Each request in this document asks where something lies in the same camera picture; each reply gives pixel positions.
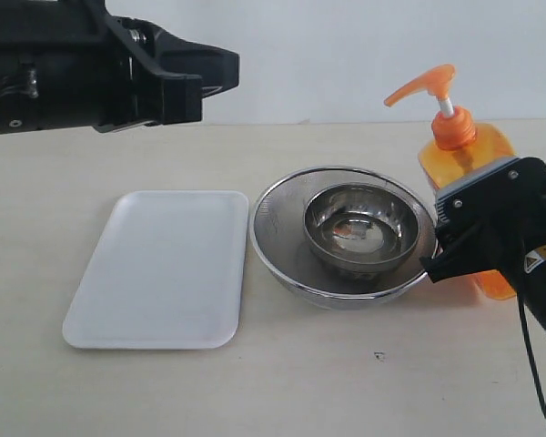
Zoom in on white rectangular plastic tray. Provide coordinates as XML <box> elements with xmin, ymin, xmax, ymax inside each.
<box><xmin>62</xmin><ymin>190</ymin><xmax>249</xmax><ymax>351</ymax></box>

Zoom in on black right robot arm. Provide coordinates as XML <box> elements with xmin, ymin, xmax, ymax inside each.
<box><xmin>421</xmin><ymin>195</ymin><xmax>546</xmax><ymax>332</ymax></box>

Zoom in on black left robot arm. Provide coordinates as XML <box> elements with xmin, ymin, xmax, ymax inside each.
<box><xmin>0</xmin><ymin>1</ymin><xmax>240</xmax><ymax>135</ymax></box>

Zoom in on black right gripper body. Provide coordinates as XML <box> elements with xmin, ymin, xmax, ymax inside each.
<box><xmin>436</xmin><ymin>199</ymin><xmax>546</xmax><ymax>295</ymax></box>

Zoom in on small stainless steel bowl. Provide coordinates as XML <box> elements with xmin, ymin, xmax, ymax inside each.
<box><xmin>302</xmin><ymin>183</ymin><xmax>421</xmax><ymax>275</ymax></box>

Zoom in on orange pump soap bottle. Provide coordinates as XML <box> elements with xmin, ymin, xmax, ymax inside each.
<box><xmin>383</xmin><ymin>64</ymin><xmax>519</xmax><ymax>302</ymax></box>

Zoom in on large steel mesh basin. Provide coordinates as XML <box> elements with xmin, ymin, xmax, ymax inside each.
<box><xmin>249</xmin><ymin>166</ymin><xmax>439</xmax><ymax>310</ymax></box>

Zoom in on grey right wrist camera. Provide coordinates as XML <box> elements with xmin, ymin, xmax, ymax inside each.
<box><xmin>435</xmin><ymin>157</ymin><xmax>546</xmax><ymax>230</ymax></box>

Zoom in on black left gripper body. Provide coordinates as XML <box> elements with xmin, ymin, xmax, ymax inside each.
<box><xmin>26</xmin><ymin>1</ymin><xmax>161</xmax><ymax>132</ymax></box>

